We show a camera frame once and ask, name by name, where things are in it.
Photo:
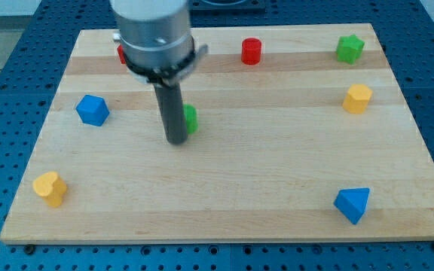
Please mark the green cylinder block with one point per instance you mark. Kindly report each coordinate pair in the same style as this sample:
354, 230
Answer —
191, 118

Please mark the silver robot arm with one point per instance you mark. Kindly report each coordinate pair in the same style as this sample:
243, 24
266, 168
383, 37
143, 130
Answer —
156, 38

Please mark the red star block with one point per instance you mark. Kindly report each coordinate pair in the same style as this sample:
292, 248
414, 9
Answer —
121, 54

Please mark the green star block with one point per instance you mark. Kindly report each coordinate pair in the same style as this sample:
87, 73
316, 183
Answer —
349, 49

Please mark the grey pusher rod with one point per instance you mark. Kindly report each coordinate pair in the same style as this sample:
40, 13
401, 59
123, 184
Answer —
172, 114

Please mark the wooden board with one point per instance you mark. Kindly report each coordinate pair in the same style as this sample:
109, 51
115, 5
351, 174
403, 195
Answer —
273, 148

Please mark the red cylinder block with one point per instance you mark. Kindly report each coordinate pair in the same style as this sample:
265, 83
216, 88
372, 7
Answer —
251, 51

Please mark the blue cube block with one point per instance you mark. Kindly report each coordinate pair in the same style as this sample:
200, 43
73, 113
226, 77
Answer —
92, 110

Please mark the yellow hexagon block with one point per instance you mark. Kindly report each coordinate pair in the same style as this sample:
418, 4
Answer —
357, 98

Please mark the blue triangle block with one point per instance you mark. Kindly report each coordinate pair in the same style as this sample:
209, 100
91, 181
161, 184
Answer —
352, 203

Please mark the yellow heart block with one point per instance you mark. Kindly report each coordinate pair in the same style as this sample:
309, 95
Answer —
51, 188

